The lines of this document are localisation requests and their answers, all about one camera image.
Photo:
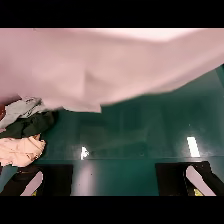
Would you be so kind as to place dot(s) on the pink T-shirt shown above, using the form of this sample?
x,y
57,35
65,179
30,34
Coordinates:
x,y
100,66

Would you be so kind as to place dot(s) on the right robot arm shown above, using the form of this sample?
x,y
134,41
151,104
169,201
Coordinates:
x,y
170,180

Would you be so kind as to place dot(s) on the dark green garment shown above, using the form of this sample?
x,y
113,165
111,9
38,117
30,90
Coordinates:
x,y
31,125

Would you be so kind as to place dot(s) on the grey garment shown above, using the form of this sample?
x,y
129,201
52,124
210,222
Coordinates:
x,y
20,108

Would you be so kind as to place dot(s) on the peach garment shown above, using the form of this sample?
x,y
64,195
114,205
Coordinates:
x,y
20,150

